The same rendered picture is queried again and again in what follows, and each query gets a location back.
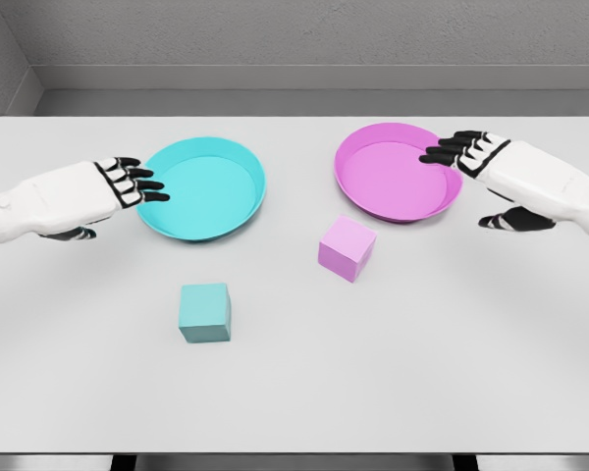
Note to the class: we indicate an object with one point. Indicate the cyan round plate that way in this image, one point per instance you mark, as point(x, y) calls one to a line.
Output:
point(203, 189)

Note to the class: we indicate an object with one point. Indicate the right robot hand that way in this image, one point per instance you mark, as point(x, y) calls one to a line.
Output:
point(525, 172)

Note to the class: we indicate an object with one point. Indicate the pink cube block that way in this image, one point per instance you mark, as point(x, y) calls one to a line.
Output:
point(346, 247)

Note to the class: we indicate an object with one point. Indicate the pink round plate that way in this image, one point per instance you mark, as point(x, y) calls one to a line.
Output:
point(397, 172)

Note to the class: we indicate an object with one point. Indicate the cyan cube block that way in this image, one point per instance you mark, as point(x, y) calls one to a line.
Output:
point(205, 312)

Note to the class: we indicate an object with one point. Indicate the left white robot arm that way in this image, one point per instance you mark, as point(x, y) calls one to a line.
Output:
point(2, 216)

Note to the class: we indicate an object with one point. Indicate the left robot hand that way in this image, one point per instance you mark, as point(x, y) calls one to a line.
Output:
point(73, 191)

